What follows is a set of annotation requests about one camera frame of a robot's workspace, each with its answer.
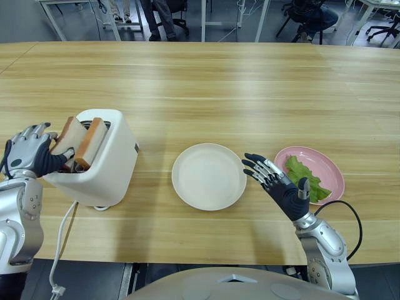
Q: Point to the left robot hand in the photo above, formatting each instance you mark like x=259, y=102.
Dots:
x=29, y=153

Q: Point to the black office chair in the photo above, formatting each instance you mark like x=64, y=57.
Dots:
x=386, y=28
x=297, y=26

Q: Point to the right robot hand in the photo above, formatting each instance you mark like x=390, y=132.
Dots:
x=286, y=193

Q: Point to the white plate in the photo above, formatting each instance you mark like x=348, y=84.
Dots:
x=207, y=176

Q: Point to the robot body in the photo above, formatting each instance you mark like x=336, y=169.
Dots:
x=237, y=287

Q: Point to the green lettuce leaf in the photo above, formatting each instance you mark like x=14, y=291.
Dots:
x=304, y=173

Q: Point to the cream toaster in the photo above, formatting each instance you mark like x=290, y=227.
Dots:
x=109, y=162

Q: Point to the pink plate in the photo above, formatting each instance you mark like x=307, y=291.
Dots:
x=325, y=165

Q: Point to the bread slice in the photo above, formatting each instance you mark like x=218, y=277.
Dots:
x=70, y=137
x=92, y=143

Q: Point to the person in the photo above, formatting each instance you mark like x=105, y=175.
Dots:
x=162, y=22
x=122, y=14
x=322, y=15

